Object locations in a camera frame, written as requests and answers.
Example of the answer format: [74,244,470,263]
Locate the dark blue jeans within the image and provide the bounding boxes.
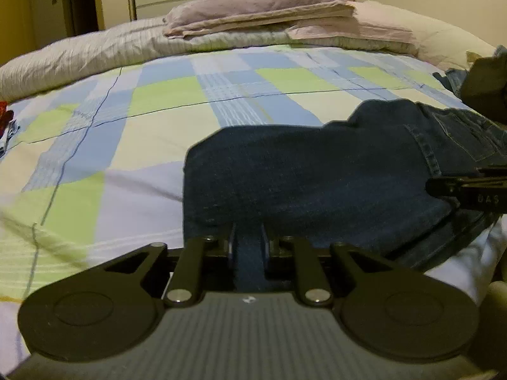
[183,99,507,289]

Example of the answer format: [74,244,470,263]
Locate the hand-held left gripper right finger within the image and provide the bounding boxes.
[259,224,397,307]

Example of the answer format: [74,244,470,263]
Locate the red folded sweater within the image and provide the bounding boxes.
[0,101,14,131]

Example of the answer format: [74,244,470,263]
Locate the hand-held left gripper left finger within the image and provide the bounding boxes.
[105,224,238,307]

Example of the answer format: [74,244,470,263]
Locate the mauve velvet pillow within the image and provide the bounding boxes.
[163,0,355,40]

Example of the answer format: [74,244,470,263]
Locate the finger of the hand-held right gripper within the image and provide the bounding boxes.
[426,176,469,207]
[475,165,507,180]

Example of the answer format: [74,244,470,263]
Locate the white striped duvet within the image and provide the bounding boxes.
[0,18,418,101]

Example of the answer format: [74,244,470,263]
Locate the cream padded headboard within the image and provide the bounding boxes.
[412,20,500,70]

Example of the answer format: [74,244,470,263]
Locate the checked bed sheet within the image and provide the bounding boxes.
[0,43,507,365]

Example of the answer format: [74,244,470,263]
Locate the pink pillow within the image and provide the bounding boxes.
[285,1,420,56]

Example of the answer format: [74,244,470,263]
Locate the white folded garment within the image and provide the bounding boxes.
[0,121,21,157]

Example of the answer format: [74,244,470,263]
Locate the dark clothes pile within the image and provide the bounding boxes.
[433,45,507,98]

